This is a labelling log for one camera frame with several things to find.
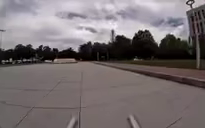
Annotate row of dark trees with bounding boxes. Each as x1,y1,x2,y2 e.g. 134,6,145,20
0,29,199,63

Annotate grey concrete slab pavement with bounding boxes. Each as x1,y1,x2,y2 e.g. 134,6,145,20
0,61,205,128

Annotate distant tower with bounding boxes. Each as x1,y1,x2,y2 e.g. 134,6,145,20
110,29,116,43

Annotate low pale concrete block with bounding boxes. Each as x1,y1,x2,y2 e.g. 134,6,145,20
52,58,79,64

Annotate grass strip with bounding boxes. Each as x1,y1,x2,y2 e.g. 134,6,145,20
119,59,205,71

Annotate robot's own part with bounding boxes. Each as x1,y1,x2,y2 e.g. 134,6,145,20
127,114,141,128
66,115,78,128

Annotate grey kerb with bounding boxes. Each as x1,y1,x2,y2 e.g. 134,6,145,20
93,61,205,91

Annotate reddish side path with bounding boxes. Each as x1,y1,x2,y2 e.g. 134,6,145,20
99,61,205,83

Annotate row of parked vehicles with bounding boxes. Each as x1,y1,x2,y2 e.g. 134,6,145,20
0,57,54,65

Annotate tall floodlight mast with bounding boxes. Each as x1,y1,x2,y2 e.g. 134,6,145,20
0,28,7,51

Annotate tall grey lamp post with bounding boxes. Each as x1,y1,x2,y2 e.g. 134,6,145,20
185,0,202,70

